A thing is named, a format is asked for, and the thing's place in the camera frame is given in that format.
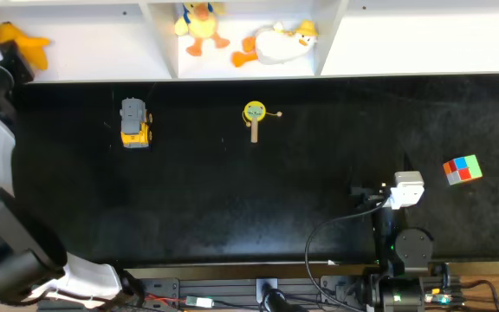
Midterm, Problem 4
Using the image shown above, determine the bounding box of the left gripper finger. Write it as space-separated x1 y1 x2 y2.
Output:
0 40 34 83

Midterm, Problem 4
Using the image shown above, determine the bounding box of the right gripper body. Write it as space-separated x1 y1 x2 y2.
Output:
350 185 385 205

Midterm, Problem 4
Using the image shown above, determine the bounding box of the yellow rubber duck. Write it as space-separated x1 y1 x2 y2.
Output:
0 21 52 71

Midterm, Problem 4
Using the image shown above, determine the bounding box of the many-coloured puzzle cube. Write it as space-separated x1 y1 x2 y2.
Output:
443 154 483 186

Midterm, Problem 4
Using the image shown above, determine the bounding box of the grey and yellow toy truck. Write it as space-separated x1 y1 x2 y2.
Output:
119 97 154 150

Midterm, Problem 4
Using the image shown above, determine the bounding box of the yellow rattle drum toy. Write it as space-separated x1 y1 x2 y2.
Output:
241 100 283 144

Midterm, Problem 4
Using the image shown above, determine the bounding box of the white shelf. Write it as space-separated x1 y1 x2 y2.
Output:
0 0 499 85

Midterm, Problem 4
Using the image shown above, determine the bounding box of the white plush duck with hat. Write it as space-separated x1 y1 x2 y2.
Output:
230 19 319 68

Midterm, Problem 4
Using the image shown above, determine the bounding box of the yellow plush duck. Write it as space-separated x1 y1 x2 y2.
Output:
173 2 231 57

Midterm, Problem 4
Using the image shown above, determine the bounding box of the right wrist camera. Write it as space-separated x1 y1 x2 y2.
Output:
382 170 425 211

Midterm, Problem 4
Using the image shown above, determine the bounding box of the black cable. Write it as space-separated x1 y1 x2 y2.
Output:
304 197 392 312

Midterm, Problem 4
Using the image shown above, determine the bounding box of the mounting rail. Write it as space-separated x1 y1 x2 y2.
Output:
121 267 499 312

